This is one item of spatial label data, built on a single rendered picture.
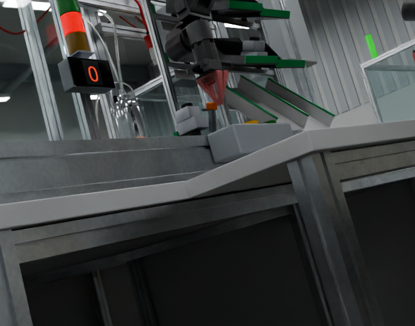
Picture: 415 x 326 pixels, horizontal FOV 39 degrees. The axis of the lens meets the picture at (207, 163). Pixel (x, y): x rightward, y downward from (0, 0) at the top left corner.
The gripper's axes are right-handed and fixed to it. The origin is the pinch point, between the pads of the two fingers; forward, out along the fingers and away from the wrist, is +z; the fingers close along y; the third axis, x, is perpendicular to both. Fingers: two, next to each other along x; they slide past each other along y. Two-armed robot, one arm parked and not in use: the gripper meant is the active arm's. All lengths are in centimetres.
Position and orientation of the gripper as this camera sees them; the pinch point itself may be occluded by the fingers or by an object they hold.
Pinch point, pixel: (219, 101)
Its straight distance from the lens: 138.2
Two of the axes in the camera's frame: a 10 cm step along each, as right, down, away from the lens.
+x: 7.3, -3.0, -6.1
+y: -6.3, 0.6, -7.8
